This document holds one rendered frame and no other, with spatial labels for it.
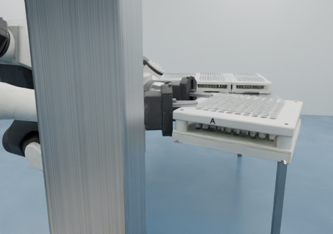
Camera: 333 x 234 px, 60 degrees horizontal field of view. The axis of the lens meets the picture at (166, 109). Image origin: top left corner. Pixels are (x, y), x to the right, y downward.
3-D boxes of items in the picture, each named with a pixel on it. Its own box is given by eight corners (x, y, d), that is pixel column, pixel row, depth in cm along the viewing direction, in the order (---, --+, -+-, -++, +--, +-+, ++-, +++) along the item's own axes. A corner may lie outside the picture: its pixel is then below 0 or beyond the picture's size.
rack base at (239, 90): (228, 87, 209) (229, 83, 208) (263, 87, 205) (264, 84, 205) (231, 92, 185) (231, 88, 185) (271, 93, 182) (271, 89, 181)
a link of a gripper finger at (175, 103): (198, 106, 66) (172, 107, 66) (196, 103, 69) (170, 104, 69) (198, 99, 66) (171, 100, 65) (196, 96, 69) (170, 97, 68)
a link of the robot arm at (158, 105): (169, 80, 70) (120, 82, 70) (173, 86, 61) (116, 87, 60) (170, 130, 73) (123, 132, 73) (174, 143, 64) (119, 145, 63)
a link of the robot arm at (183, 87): (200, 74, 82) (166, 72, 89) (182, 78, 75) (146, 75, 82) (200, 116, 85) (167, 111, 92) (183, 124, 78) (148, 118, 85)
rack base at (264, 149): (300, 128, 74) (301, 119, 73) (290, 163, 53) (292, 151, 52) (209, 115, 85) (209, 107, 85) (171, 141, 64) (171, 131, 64)
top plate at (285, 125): (302, 109, 73) (303, 101, 72) (293, 138, 52) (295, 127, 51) (210, 98, 84) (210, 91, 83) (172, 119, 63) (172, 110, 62)
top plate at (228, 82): (194, 79, 211) (194, 76, 210) (228, 80, 208) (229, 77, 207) (193, 84, 187) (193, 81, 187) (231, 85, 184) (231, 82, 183)
